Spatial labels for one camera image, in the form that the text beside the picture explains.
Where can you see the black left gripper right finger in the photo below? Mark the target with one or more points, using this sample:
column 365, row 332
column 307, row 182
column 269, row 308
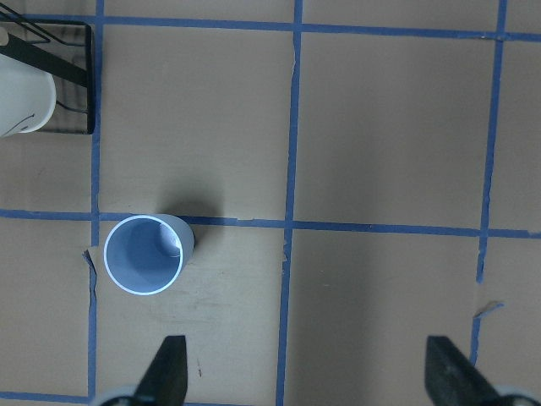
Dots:
column 450, row 378

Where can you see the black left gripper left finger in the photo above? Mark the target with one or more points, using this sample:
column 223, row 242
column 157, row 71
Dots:
column 166, row 379

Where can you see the light blue plastic cup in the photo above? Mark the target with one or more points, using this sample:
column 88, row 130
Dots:
column 145, row 254

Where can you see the white mug on rack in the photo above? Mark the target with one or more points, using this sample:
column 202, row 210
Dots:
column 28, row 94

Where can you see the black wire mug rack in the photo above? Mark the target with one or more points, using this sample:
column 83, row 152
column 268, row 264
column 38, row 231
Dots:
column 65, row 48

